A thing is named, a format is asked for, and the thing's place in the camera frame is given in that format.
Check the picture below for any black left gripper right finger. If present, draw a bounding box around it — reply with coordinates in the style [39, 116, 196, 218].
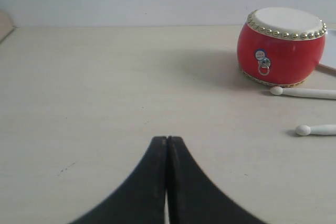
[166, 136, 264, 224]

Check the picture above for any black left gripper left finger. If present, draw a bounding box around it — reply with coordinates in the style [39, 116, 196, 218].
[73, 136, 167, 224]

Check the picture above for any white drumstick front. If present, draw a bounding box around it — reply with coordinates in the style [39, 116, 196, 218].
[295, 124, 336, 136]

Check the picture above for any white drumstick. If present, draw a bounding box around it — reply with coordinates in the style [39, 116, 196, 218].
[270, 87, 335, 100]
[295, 124, 336, 136]

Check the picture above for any small red drum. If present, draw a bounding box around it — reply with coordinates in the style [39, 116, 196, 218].
[237, 7, 327, 87]

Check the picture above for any white plastic tray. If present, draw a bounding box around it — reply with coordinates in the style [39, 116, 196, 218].
[319, 29, 336, 71]

